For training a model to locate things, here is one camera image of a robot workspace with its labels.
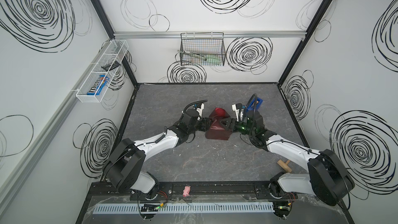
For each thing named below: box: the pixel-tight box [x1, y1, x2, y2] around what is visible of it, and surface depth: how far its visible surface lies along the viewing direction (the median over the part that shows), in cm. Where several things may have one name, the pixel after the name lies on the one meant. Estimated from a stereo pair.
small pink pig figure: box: [182, 185, 192, 198], surface depth 74 cm
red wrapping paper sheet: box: [205, 107, 233, 141], surface depth 85 cm
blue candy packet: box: [86, 74, 110, 96], surface depth 71 cm
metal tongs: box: [177, 49, 208, 61], surface depth 86 cm
